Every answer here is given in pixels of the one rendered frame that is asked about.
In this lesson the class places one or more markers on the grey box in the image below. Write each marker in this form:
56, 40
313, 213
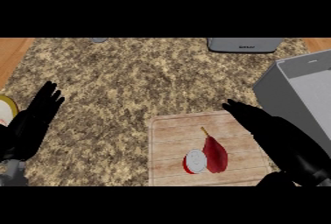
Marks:
302, 87

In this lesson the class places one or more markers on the red can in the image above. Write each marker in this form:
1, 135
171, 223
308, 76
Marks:
196, 162

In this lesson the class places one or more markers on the dark grey appliance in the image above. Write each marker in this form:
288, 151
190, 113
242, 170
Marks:
243, 45

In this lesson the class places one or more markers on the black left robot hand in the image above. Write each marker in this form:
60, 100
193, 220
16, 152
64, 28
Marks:
30, 125

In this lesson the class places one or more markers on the yellow rimmed white plate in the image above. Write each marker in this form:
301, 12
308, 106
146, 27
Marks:
7, 110

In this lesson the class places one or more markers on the red pear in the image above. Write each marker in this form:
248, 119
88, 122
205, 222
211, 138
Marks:
215, 156

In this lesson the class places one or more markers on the small grey object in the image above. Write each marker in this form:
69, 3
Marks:
100, 39

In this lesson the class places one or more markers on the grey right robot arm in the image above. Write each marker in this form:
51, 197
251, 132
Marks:
323, 178

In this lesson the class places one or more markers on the pale wooden cutting board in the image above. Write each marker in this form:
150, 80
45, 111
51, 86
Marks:
177, 145

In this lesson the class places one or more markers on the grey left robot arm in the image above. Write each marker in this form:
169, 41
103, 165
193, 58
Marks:
13, 172

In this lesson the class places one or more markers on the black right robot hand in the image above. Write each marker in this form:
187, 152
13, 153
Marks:
276, 137

